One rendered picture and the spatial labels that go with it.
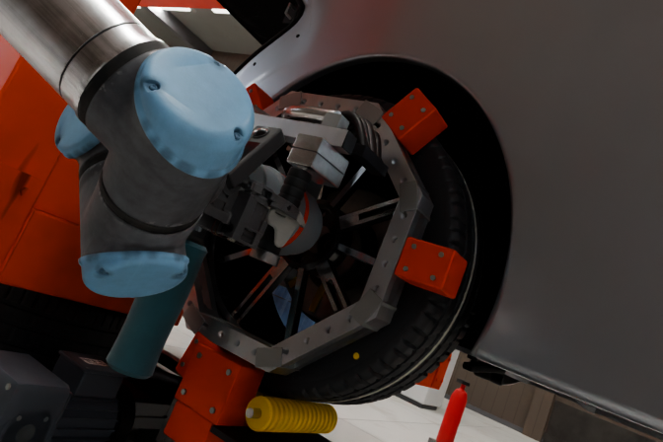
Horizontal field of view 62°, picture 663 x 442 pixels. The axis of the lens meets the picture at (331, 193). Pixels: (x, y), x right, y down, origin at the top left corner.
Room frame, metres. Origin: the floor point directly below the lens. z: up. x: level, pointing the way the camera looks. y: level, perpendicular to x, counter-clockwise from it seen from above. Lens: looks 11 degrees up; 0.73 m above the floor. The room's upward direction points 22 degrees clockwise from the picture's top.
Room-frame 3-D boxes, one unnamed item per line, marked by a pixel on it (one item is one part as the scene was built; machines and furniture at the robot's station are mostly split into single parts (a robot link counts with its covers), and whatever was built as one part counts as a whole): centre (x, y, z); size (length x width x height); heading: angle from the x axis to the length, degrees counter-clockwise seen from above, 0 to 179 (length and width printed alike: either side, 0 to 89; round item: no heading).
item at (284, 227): (0.79, 0.04, 0.80); 0.09 x 0.03 x 0.06; 137
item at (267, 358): (1.11, 0.06, 0.85); 0.54 x 0.07 x 0.54; 55
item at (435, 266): (0.93, -0.20, 0.85); 0.09 x 0.08 x 0.07; 55
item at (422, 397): (7.58, -2.01, 0.67); 0.69 x 0.63 x 1.35; 147
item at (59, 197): (1.41, 0.46, 0.69); 0.52 x 0.17 x 0.35; 145
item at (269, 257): (0.82, 0.05, 0.83); 0.04 x 0.04 x 0.16
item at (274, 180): (1.05, 0.10, 0.85); 0.21 x 0.14 x 0.14; 145
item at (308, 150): (0.84, 0.04, 0.93); 0.09 x 0.05 x 0.05; 145
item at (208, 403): (1.14, 0.03, 0.48); 0.16 x 0.12 x 0.17; 145
